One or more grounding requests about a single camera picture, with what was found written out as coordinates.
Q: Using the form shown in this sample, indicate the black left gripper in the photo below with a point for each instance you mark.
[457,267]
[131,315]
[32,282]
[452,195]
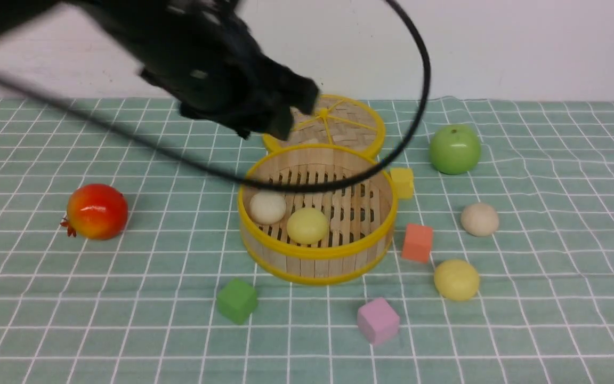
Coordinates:
[178,52]

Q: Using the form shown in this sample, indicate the white bun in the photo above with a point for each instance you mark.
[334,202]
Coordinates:
[267,208]

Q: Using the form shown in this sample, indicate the pale yellow bun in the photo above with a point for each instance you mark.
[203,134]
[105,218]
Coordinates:
[307,226]

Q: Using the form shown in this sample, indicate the beige bun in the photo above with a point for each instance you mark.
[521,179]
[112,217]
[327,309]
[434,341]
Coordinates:
[480,219]

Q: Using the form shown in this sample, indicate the woven bamboo steamer lid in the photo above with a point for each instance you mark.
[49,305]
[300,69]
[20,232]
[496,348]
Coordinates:
[339,121]

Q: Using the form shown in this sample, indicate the bamboo steamer tray yellow rim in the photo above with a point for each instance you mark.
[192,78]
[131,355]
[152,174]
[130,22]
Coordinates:
[361,218]

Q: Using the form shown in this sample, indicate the yellow foam cube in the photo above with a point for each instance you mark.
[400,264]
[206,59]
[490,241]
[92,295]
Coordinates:
[403,181]

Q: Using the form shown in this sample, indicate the green apple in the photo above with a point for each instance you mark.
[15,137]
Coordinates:
[455,149]

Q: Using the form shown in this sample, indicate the orange foam cube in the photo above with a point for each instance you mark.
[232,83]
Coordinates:
[417,243]

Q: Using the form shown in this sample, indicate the green foam cube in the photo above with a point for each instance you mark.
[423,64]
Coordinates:
[237,300]

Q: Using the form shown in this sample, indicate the red pomegranate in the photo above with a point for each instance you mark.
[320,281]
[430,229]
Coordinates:
[96,211]

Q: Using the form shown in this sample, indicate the pink foam cube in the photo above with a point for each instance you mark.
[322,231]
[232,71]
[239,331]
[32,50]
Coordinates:
[378,321]

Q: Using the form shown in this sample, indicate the green checkered tablecloth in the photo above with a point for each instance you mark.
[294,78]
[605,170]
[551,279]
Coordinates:
[141,307]

